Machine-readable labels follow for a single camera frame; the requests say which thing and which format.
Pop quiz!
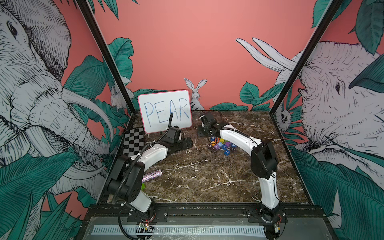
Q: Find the purple letter block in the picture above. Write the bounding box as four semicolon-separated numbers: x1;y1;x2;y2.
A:
208;144;216;151

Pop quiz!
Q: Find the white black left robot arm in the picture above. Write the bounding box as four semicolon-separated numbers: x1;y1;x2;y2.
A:
106;137;193;220

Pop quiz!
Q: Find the black mounting rail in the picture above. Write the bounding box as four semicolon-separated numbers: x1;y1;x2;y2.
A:
85;203;326;225

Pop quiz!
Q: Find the black white checkerboard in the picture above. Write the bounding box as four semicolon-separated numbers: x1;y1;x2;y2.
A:
123;127;145;157

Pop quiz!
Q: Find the pink framed whiteboard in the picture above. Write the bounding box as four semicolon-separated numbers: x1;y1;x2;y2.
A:
138;90;193;134

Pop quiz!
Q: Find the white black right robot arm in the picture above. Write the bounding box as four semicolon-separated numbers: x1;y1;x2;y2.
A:
198;112;283;223

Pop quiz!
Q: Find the glittery purple tube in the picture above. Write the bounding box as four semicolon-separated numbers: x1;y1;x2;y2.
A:
142;170;163;183

